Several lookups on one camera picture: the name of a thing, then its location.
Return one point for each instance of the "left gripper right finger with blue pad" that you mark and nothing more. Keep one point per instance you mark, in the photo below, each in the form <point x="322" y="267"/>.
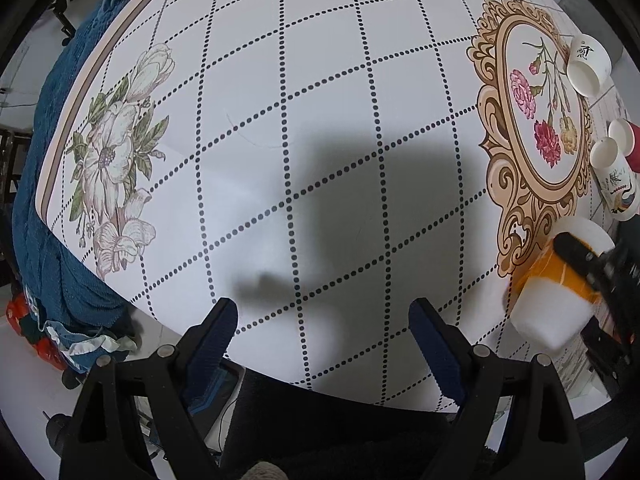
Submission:
<point x="513" y="420"/>

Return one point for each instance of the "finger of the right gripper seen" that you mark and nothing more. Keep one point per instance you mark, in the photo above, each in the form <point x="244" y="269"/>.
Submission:
<point x="614" y="275"/>

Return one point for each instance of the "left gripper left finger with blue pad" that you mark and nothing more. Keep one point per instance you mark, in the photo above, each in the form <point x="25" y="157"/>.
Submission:
<point x="104" y="439"/>

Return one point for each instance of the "white and orange paper cup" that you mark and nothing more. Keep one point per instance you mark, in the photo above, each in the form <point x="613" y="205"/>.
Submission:
<point x="554" y="303"/>

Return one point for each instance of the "dark green cup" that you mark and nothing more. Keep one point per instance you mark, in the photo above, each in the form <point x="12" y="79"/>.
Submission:
<point x="628" y="232"/>

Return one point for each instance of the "crane print paper cup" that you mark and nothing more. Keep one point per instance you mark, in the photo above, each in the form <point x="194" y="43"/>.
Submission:
<point x="618" y="183"/>

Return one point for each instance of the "red ribbed paper cup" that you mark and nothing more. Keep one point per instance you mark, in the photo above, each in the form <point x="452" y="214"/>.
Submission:
<point x="627" y="137"/>

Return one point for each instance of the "plain white paper cup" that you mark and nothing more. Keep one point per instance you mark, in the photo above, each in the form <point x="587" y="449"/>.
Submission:
<point x="589" y="65"/>

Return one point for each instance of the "grey padded chair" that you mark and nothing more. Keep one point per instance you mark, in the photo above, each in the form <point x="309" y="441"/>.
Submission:
<point x="591" y="22"/>

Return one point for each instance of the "floral checked tablecloth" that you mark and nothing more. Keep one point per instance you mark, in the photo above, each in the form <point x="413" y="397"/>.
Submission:
<point x="323" y="163"/>

